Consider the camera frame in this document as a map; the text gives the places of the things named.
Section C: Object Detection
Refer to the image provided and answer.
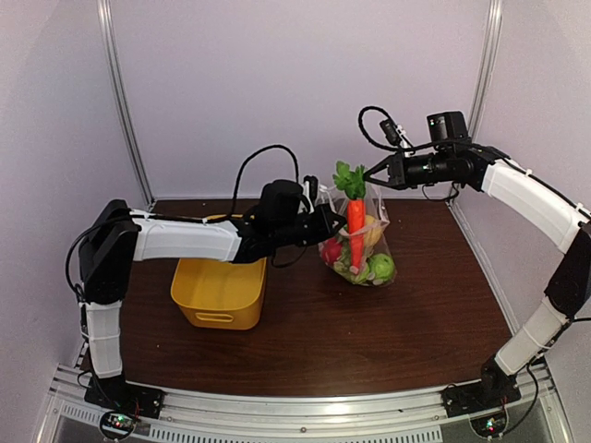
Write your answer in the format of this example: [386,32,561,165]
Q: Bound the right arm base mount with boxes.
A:
[441,376,522,418]

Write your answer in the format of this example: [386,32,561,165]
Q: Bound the aluminium front rail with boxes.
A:
[32,363,573,442]

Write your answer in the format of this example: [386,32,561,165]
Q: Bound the right controller board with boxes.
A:
[470,412,508,439]

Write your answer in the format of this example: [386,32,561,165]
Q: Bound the controller board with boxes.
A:
[470,412,508,439]
[98,411,139,440]

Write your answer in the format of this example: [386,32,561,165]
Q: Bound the orange toy carrot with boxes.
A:
[347,199,366,269]

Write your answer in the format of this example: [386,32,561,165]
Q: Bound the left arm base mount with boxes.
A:
[84,376,164,419]

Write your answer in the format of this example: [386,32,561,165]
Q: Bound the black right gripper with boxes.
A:
[364,150,453,189]

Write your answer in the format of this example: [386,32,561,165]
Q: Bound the green toy cabbage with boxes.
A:
[368,253,395,285]

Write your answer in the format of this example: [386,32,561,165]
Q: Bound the aluminium frame post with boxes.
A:
[96,0,155,207]
[468,0,504,139]

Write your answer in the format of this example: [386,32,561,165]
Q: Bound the red toy apple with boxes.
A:
[321,238,343,266]

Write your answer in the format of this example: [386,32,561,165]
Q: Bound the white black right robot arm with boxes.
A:
[365,108,590,408]

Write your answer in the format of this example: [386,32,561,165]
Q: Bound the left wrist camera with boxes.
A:
[302,175,319,207]

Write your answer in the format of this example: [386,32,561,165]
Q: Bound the yellow toy lemon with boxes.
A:
[364,214,382,246]

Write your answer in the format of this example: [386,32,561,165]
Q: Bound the left controller board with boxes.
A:
[98,411,139,440]

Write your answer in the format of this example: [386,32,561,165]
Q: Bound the clear zip top bag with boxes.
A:
[319,185,396,287]

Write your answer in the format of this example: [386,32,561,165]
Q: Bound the left aluminium frame post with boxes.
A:
[96,0,155,207]

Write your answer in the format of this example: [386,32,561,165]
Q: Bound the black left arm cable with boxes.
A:
[233,145,301,218]

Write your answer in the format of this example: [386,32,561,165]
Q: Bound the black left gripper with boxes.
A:
[272,202,346,247]

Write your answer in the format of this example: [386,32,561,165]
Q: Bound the light green toy lettuce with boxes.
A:
[332,261,369,285]

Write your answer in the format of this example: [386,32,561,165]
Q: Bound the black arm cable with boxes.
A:
[357,106,405,151]
[233,145,301,218]

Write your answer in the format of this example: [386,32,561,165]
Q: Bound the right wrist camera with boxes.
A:
[380,118,412,150]

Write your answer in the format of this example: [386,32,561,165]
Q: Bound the dark green carrot leaves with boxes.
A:
[332,161,367,200]

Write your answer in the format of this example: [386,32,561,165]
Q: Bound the yellow plastic basket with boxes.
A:
[170,257,267,330]

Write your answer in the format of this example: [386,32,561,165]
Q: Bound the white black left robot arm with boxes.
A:
[68,176,346,410]

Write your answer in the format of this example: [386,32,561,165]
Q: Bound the right aluminium frame post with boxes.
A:
[468,0,504,139]

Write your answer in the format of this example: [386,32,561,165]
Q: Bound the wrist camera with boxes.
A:
[302,175,319,207]
[380,118,412,150]

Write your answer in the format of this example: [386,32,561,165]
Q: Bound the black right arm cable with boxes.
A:
[357,106,405,151]

